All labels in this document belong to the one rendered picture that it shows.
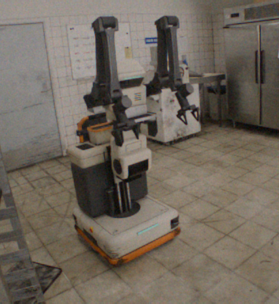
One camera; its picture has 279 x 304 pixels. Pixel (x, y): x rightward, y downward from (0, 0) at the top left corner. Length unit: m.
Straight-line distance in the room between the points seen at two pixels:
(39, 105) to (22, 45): 0.89
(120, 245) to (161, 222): 0.36
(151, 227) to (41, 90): 2.94
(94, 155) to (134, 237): 0.63
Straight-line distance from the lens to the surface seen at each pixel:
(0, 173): 1.04
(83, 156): 2.05
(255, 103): 4.94
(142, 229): 2.11
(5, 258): 1.19
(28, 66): 4.42
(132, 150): 1.93
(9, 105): 4.37
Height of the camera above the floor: 1.43
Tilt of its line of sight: 19 degrees down
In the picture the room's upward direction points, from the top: 6 degrees counter-clockwise
